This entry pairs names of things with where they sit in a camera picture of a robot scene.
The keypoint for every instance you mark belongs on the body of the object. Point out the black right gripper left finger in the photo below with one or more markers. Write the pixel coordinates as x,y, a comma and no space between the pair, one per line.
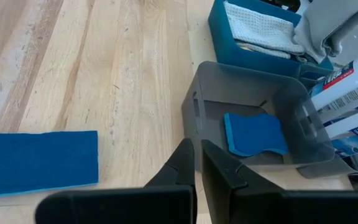
120,208

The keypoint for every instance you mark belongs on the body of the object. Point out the teal plastic bin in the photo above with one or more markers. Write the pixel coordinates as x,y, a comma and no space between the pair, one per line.
225,49

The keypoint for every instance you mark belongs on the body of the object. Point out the blue wavy sponge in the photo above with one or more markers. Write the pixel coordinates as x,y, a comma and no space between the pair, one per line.
253,133

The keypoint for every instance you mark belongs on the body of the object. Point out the blue rectangular sponge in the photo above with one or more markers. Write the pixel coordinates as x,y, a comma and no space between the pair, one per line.
39,161

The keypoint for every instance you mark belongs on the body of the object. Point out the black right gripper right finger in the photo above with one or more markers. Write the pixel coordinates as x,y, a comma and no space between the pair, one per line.
259,208

